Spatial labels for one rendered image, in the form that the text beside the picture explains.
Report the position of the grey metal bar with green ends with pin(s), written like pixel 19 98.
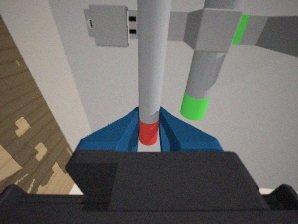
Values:
pixel 204 70

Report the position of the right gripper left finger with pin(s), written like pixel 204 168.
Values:
pixel 115 136

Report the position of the grey metal bar with red end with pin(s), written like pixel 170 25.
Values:
pixel 153 24

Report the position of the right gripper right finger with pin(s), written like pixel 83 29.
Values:
pixel 183 136

